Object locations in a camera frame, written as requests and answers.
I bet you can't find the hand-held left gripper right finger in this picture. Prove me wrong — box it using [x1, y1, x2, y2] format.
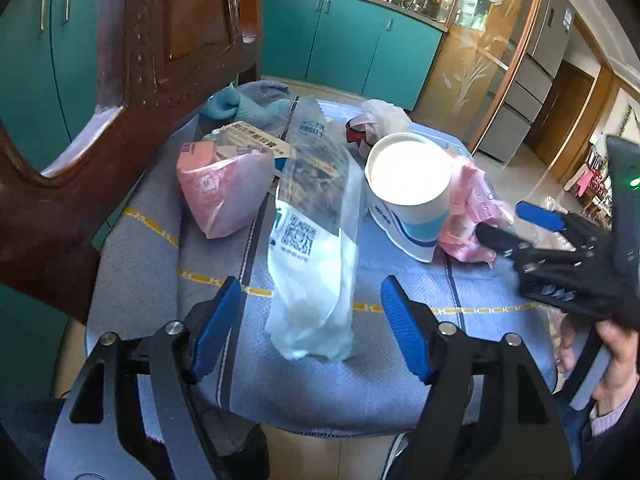
[381, 275, 576, 480]

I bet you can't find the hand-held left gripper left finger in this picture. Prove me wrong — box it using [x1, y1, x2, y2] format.
[44, 276, 246, 480]

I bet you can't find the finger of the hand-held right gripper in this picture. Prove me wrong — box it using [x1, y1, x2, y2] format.
[515, 201, 615, 255]
[475, 222, 608, 318]

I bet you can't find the pink wrapper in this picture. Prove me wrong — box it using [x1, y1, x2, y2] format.
[439, 152, 516, 264]

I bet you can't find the long clear plastic bag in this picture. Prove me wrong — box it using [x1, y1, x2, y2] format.
[264, 95, 363, 361]

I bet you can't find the teal knitted cloth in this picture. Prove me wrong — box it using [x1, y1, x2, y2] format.
[200, 82, 293, 128]

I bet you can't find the person's right forearm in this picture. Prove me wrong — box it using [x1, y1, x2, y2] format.
[575, 392, 640, 480]

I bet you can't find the person's right hand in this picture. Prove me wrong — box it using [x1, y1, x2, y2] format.
[557, 316, 640, 413]

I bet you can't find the blue seat cushion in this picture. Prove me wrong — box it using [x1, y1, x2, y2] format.
[85, 80, 558, 437]

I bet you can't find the brown wooden door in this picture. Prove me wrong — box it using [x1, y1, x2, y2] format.
[527, 60, 597, 167]

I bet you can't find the white paper cup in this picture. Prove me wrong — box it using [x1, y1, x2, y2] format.
[365, 132, 453, 264]

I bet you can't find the pink plastic bag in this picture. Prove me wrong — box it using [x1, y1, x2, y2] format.
[176, 140, 277, 240]

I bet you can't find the silver refrigerator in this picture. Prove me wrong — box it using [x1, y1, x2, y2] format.
[479, 0, 576, 163]

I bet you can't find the wood framed glass door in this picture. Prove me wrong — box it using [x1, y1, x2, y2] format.
[415, 0, 551, 157]

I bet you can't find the crumpled white plastic bag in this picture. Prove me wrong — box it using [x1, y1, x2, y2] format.
[350, 100, 413, 148]

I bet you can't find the red black wrapper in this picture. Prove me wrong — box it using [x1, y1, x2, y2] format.
[346, 116, 373, 157]

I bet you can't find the printed paper packet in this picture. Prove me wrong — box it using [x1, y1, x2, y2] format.
[200, 121, 296, 181]

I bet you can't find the person's blue jeans leg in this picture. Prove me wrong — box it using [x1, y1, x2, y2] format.
[554, 392, 593, 471]

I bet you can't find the carved wooden chair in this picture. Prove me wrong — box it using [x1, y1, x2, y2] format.
[0, 0, 263, 326]

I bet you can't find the steel pot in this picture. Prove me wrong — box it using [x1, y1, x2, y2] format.
[402, 0, 441, 17]

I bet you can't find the tall teal cabinet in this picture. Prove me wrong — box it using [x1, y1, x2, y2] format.
[0, 0, 116, 401]

